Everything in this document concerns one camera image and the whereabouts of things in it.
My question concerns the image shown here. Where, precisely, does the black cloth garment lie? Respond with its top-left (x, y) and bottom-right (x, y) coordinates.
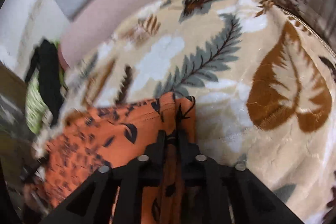
top-left (25, 39), bottom-right (64, 127)

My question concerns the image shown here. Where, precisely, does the orange black floral garment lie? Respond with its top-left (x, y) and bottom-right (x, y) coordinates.
top-left (23, 93), bottom-right (196, 223)

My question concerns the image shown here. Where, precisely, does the beige leaf print blanket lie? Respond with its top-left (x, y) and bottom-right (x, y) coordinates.
top-left (36, 0), bottom-right (335, 223)

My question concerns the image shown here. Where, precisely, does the green white patterned pillow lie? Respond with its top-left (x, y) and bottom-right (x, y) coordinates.
top-left (25, 42), bottom-right (65, 134)

